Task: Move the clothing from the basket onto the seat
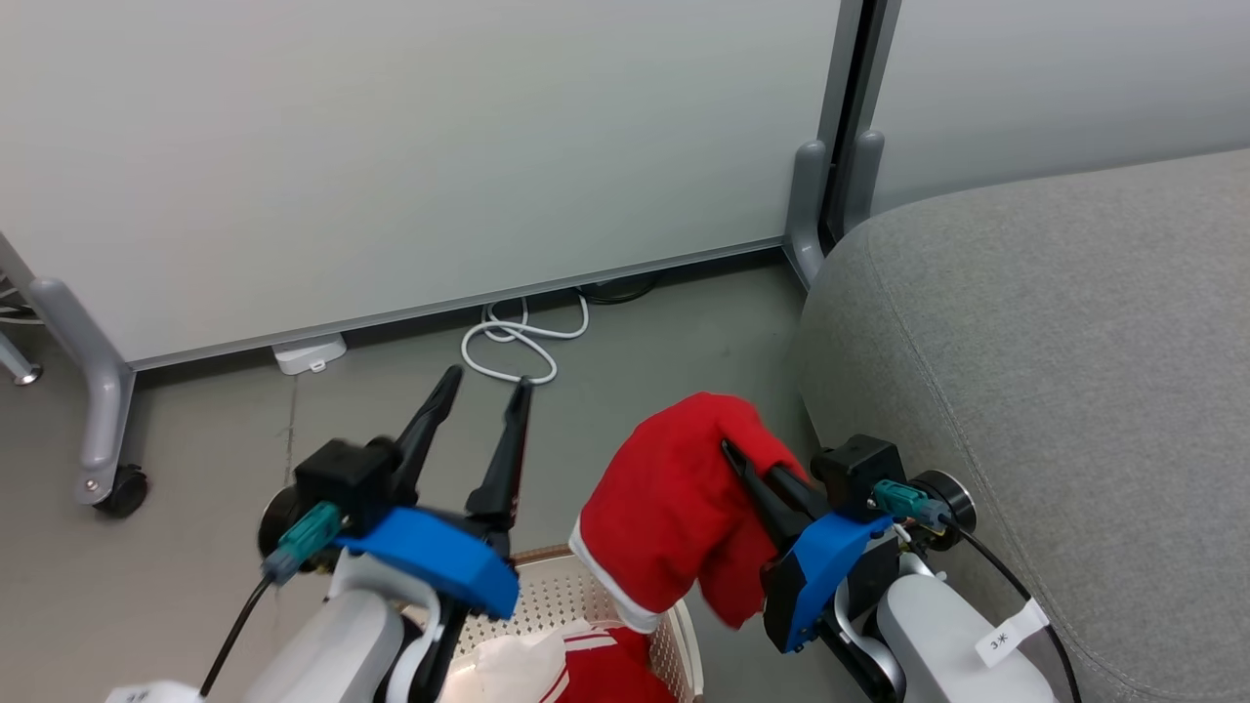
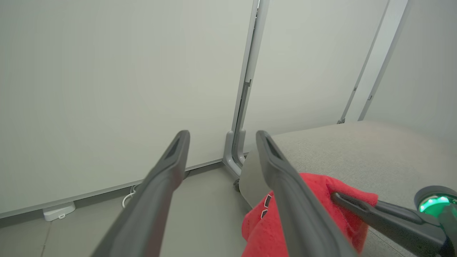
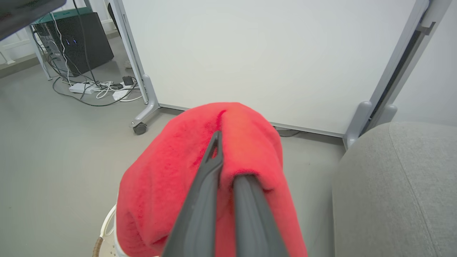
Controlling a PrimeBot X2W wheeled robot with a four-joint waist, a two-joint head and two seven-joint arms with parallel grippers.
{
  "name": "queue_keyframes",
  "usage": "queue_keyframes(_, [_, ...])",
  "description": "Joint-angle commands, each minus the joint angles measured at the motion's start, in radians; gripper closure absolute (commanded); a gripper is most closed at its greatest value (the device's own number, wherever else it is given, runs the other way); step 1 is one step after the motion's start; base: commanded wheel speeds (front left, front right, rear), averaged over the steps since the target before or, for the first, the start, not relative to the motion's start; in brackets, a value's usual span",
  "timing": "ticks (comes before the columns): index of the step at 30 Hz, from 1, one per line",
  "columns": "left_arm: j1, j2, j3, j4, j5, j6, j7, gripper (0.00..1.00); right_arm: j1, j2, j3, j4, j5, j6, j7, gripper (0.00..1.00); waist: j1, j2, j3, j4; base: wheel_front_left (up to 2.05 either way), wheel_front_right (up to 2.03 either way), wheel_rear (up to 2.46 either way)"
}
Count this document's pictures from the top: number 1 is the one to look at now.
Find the cream perforated laundry basket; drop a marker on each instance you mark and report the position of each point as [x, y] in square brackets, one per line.
[557, 591]

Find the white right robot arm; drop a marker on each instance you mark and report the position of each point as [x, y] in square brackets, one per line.
[937, 644]

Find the grey leg with small caster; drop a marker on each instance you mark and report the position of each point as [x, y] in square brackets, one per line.
[18, 363]

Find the white paper label tag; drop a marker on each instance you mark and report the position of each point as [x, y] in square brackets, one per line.
[146, 694]
[1012, 633]

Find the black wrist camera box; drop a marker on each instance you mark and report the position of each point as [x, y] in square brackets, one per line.
[342, 478]
[854, 469]

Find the white power adapter box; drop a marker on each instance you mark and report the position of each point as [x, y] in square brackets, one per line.
[310, 353]

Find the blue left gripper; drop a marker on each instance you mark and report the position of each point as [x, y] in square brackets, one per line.
[439, 557]

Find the grey fabric sofa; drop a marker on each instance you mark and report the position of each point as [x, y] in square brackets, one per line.
[1074, 391]

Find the grey partition foot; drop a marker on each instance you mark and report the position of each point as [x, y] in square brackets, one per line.
[863, 181]
[807, 210]

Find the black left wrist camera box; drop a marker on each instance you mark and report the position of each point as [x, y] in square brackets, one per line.
[342, 478]

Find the red clothing with white stripes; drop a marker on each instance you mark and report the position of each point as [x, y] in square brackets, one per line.
[610, 674]

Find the wide white partition panel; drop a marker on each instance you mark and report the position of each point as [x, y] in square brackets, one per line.
[410, 156]

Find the grey partition leg with caster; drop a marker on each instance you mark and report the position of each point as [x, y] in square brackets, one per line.
[98, 391]

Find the narrow white partition panel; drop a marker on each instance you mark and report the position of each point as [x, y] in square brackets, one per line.
[1064, 88]

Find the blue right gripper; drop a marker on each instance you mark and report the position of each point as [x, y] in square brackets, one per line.
[815, 576]

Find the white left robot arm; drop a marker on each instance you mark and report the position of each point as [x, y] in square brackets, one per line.
[332, 644]

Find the red garment with white trim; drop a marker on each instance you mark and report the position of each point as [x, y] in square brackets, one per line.
[664, 508]

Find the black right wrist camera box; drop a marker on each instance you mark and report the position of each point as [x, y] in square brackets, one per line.
[854, 469]

